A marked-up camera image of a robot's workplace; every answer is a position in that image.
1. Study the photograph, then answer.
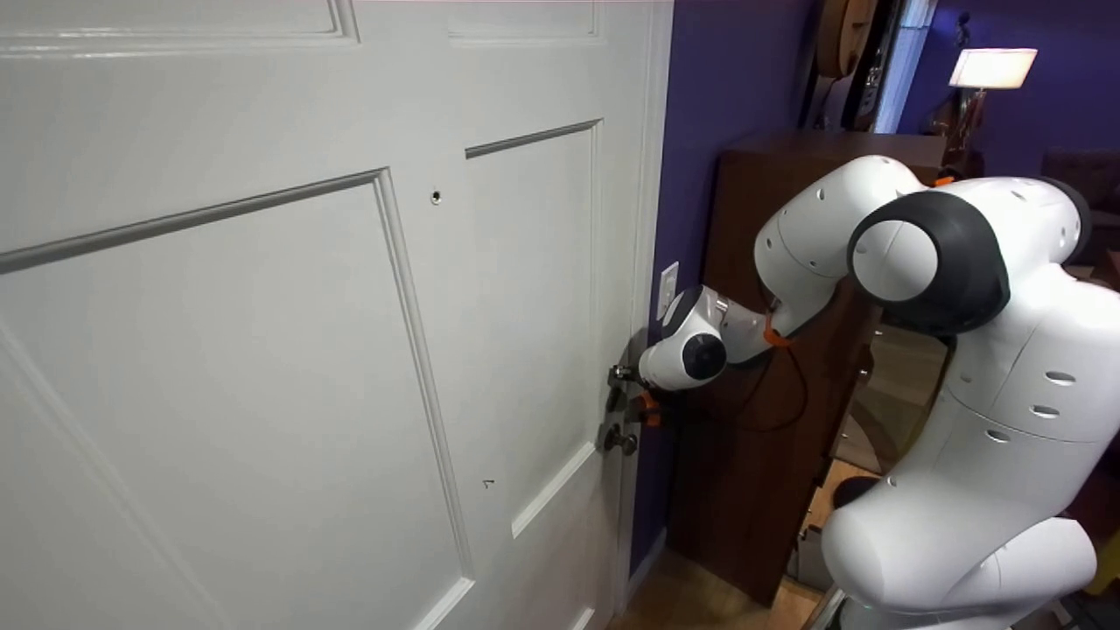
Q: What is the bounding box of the white light switch plate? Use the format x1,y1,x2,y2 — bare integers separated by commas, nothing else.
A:
656,261,685,331

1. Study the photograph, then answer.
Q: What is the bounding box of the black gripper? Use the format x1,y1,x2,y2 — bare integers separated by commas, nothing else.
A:
602,331,657,426

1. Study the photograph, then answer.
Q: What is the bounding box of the brown wooden cabinet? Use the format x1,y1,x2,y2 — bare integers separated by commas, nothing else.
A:
667,132,951,611

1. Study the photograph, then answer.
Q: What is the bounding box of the brass door knob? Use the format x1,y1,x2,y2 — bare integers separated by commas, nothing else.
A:
595,416,646,464

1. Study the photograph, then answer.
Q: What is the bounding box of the white panel door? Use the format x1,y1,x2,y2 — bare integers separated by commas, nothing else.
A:
0,0,657,630

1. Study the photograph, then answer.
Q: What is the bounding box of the white door frame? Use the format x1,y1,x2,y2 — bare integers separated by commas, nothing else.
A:
622,0,678,588

